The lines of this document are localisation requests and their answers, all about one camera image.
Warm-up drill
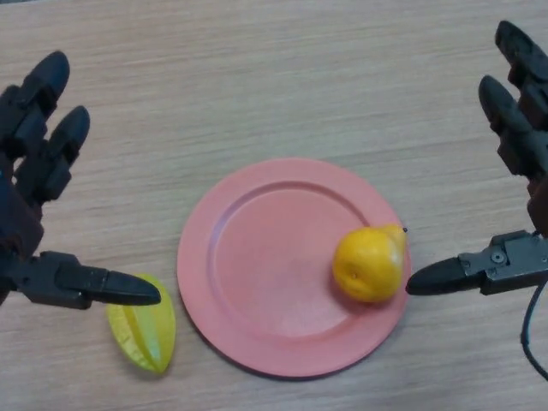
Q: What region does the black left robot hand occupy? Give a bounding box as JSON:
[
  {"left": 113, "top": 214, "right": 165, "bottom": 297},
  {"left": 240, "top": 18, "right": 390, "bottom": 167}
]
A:
[{"left": 0, "top": 51, "right": 163, "bottom": 311}]

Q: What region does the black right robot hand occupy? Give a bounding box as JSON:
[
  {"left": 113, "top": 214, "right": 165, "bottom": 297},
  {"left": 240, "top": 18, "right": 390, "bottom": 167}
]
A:
[{"left": 405, "top": 20, "right": 548, "bottom": 297}]

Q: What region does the yellow orange pear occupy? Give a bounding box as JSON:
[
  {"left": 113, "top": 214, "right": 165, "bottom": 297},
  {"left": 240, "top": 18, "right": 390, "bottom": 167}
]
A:
[{"left": 332, "top": 223, "right": 408, "bottom": 304}]

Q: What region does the pink round plate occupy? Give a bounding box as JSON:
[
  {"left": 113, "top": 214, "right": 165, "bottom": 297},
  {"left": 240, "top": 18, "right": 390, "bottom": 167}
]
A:
[{"left": 176, "top": 157, "right": 413, "bottom": 378}]

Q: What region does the yellow green starfruit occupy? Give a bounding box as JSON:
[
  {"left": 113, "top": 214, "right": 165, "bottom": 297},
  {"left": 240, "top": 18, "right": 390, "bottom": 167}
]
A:
[{"left": 105, "top": 273, "right": 177, "bottom": 377}]

